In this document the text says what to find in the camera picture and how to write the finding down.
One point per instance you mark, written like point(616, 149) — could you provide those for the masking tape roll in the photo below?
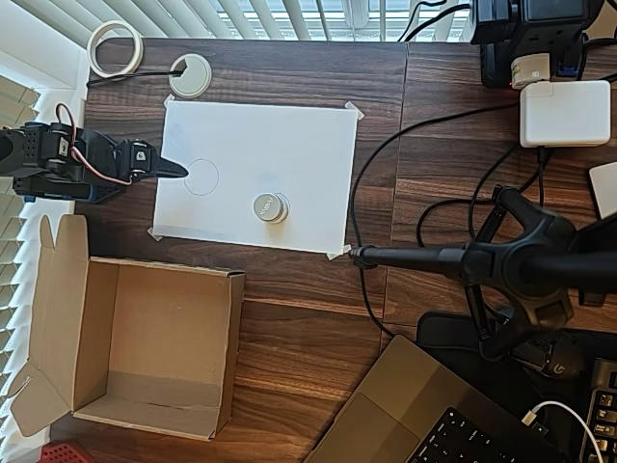
point(96, 46)

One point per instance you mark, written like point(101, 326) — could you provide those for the black keyboard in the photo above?
point(605, 410)

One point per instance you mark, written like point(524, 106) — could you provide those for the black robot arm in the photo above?
point(53, 154)

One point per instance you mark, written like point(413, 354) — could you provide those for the small jar with metal lid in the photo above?
point(267, 207)

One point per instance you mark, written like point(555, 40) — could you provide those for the white square power adapter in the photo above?
point(564, 113)

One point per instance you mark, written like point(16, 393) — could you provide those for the black mouse pad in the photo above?
point(448, 333)

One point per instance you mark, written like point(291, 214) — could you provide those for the silver flat device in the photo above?
point(606, 190)

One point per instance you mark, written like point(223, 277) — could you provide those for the white paper sheet with circles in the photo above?
point(270, 144)

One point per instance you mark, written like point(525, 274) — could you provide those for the open cardboard box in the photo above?
point(164, 328)

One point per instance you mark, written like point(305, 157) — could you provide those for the black power strip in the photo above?
point(535, 24)

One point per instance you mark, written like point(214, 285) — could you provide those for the black computer mouse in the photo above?
point(564, 362)

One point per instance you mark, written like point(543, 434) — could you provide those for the grey laptop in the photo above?
point(400, 405)

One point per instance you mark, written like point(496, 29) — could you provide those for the black tripod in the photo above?
point(525, 270)

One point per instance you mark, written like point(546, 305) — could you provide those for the masking tape piece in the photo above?
point(169, 100)
point(337, 252)
point(155, 234)
point(355, 111)

